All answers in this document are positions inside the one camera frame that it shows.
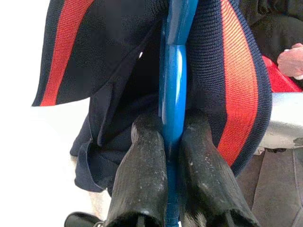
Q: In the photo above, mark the silver metal clothes rack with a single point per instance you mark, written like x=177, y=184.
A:
x=286, y=118

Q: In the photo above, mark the red cushion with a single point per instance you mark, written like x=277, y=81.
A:
x=281, y=80

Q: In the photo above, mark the person in dark clothes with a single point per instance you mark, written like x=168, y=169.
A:
x=277, y=28

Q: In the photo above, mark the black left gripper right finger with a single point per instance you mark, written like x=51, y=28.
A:
x=206, y=179

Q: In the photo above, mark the blue plastic hanger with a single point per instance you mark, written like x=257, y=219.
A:
x=172, y=94

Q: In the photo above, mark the person bare hand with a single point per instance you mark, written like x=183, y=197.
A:
x=292, y=61

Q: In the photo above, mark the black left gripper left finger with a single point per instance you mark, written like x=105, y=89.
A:
x=139, y=179

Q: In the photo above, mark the navy jacket with red stripe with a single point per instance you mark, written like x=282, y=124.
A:
x=239, y=94

